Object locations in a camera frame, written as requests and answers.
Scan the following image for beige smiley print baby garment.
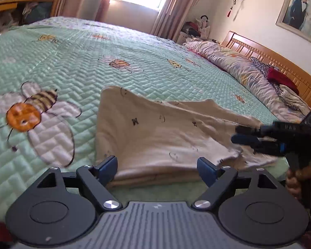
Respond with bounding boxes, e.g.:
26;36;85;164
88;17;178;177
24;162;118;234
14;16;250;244
95;86;277;187

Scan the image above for person's hand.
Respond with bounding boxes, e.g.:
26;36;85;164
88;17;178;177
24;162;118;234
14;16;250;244
285;163;311;200

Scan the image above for floral folded duvet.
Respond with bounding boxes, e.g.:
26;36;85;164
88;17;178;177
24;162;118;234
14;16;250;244
183;40;311;123

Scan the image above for wooden headboard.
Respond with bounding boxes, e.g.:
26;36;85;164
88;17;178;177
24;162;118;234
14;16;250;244
221;31;311;107

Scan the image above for dark red cloth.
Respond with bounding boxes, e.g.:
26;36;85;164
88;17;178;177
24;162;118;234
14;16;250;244
267;67;299;95

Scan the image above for green quilted bee bedspread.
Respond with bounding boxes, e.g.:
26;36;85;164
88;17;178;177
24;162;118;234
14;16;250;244
0;16;291;222

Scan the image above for cluttered nightstand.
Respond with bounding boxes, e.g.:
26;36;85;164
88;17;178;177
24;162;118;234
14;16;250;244
176;15;211;45

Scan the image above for pink window curtains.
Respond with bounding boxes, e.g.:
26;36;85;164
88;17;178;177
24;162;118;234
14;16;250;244
60;0;199;40

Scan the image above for framed wall picture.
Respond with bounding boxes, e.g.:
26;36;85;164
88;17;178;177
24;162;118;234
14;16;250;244
276;0;311;43

